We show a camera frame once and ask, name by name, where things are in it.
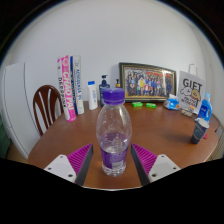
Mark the small green packet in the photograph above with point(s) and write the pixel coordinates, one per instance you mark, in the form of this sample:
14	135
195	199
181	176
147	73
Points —
137	104
150	105

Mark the white paper gift bag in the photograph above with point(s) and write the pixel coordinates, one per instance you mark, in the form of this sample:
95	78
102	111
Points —
190	90

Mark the blue tissue pack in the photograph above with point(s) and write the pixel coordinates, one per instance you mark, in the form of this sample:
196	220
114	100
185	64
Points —
171	103

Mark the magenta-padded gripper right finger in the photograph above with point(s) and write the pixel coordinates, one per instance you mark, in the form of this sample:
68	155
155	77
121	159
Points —
161	166

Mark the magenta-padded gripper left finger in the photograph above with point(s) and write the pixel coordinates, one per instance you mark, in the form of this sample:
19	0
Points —
63	166

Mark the flat round red coaster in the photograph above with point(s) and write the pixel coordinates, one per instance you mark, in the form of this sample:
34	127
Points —
205	136

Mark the white book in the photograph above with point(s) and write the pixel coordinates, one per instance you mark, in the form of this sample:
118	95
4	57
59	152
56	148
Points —
78	83

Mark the white cabinet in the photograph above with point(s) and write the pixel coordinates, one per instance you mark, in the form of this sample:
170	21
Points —
18	110

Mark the clear purple-capped water bottle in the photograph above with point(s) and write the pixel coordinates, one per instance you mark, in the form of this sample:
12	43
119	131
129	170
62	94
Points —
113	133

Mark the small snack packet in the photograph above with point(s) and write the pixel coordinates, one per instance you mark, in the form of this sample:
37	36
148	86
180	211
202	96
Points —
186	112

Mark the dark wooden chair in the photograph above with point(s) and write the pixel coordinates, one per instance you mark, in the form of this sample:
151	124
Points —
50	106

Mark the amber pump bottle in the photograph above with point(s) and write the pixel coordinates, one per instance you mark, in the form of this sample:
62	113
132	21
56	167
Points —
118	84

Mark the dark blue pump bottle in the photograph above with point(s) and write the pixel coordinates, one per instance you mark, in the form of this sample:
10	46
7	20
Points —
103	88

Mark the framed group photo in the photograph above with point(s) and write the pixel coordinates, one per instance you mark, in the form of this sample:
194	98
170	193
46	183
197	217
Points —
148	81

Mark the pink book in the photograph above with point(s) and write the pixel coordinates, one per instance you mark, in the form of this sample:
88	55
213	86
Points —
66	90

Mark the white blue-capped lotion bottle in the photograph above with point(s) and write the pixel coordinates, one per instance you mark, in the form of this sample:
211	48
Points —
92	96

